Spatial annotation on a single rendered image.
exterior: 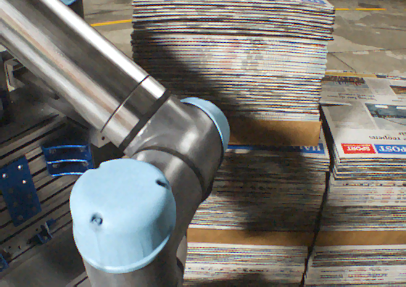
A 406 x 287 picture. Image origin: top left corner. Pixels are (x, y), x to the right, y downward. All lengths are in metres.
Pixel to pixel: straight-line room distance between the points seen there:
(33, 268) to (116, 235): 1.10
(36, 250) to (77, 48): 1.07
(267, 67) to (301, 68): 0.05
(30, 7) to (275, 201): 0.52
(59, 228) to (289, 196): 0.92
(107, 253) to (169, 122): 0.15
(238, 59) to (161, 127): 0.24
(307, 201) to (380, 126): 0.21
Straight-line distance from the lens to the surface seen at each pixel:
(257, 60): 0.58
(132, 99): 0.37
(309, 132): 0.63
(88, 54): 0.38
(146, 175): 0.29
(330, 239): 0.82
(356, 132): 0.76
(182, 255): 0.42
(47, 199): 1.09
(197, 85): 0.59
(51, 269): 1.34
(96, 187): 0.28
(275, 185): 0.70
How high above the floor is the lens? 1.20
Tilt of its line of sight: 33 degrees down
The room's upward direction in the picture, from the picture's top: straight up
